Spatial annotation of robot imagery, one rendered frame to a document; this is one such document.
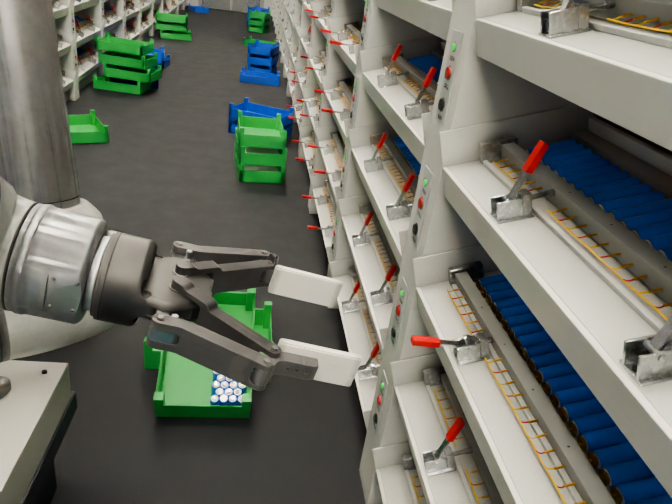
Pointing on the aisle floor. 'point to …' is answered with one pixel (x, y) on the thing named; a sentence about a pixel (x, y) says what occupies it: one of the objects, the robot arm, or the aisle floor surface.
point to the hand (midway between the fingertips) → (329, 325)
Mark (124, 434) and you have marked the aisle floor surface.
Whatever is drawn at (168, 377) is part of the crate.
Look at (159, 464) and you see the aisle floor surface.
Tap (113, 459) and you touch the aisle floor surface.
